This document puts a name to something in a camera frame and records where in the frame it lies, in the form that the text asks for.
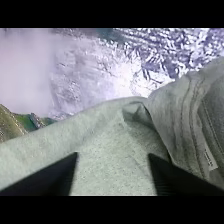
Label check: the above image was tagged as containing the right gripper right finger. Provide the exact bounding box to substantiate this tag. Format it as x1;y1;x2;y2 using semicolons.
147;152;224;197

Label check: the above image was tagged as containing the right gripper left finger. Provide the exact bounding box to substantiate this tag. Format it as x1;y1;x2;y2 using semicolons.
0;151;80;197

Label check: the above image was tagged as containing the light grey T-shirt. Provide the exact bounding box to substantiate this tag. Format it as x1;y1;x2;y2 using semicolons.
0;56;224;197

